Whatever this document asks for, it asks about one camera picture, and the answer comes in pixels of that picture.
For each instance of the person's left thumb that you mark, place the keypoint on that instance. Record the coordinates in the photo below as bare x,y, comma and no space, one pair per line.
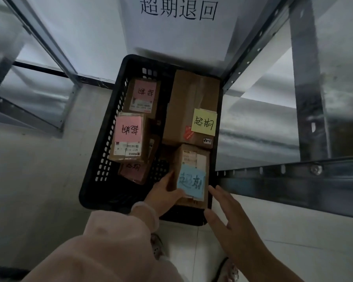
180,194

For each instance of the metal shelf rack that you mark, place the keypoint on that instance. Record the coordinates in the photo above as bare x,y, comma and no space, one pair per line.
309,120
32,93

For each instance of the person's shoe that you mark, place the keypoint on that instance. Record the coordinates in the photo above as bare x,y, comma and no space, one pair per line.
157,246
230,271

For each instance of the pink sticky note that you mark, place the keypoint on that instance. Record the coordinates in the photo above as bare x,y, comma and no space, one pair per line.
128,129
145,89

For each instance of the large cardboard box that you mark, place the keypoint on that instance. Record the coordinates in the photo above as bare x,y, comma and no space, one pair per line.
181,102

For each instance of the person's left hand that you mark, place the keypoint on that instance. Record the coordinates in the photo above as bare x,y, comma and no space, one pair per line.
161,196

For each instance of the yellow sticky note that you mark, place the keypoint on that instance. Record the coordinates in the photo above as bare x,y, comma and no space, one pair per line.
204,122

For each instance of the person's right hand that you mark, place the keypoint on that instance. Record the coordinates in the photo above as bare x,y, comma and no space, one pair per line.
238,229

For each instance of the white paper sign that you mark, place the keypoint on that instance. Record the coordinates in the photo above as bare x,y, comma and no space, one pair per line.
179,35

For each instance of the cardboard box with blue note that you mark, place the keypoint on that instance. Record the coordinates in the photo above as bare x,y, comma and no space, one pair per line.
191,154

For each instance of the person's left forearm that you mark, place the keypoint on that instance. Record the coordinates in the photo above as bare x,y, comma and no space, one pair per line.
106,246

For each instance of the cardboard box with red note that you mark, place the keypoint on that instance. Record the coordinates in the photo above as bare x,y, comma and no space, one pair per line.
144,176

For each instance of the person's right forearm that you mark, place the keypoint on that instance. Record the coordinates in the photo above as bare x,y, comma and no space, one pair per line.
273,267

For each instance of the person's left shoe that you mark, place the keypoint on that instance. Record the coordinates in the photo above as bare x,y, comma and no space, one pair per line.
157,246

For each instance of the cardboard box with pink note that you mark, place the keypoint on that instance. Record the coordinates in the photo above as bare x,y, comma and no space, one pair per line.
126,151
128,98

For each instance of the blue sticky note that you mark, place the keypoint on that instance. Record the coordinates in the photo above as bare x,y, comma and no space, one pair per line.
191,182

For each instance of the person's right thumb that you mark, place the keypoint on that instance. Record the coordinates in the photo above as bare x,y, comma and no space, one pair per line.
213,218

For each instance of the person's right middle finger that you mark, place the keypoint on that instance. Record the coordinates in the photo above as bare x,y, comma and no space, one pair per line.
227,197

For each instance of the black plastic crate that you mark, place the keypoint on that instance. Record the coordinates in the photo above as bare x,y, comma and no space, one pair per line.
106,190

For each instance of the person's right shoe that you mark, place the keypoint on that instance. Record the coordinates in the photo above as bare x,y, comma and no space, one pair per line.
230,271

